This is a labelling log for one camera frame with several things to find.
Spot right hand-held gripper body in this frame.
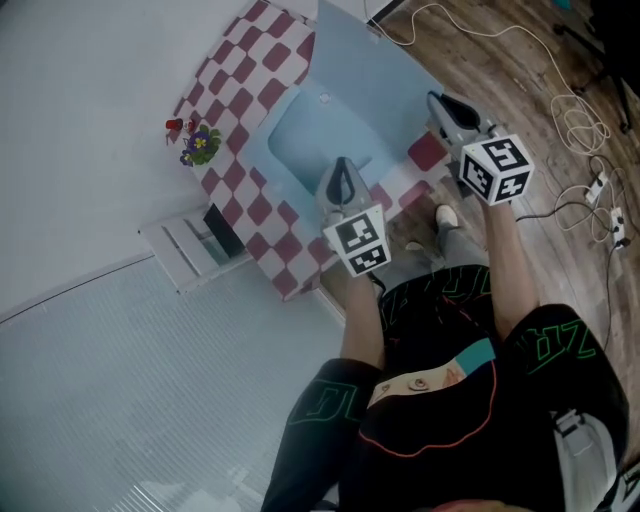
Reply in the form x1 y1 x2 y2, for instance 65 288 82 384
449 124 536 207

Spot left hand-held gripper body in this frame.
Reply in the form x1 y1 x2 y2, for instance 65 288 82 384
319 200 392 278

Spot person's left forearm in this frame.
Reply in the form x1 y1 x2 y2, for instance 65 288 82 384
340 271 387 372

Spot person's right forearm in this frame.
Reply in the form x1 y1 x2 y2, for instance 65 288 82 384
481 198 542 345

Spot person's right white shoe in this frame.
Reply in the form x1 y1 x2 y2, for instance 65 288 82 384
434 204 460 230

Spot person's grey trousers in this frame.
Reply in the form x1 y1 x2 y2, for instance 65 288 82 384
383 218 492 287

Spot white power strip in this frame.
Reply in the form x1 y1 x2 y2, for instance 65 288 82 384
584 171 610 205
609 206 627 252

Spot black box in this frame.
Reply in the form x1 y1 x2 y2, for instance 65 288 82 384
201 203 247 260

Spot red white checkered tablecloth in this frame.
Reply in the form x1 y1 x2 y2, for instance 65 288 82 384
171 0 452 302

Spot potted purple yellow flowers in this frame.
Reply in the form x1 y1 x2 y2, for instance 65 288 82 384
179 124 223 168

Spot white open shelf rack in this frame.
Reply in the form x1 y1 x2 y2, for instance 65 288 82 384
138 201 255 297

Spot person's black printed shirt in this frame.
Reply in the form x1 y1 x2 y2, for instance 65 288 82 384
259 264 631 512

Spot white window blinds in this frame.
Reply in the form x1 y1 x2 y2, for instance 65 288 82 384
0 253 349 512

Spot grey white worn pouch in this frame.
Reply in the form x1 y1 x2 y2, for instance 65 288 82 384
549 407 626 512

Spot black cable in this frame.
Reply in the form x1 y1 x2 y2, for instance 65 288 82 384
513 153 629 352

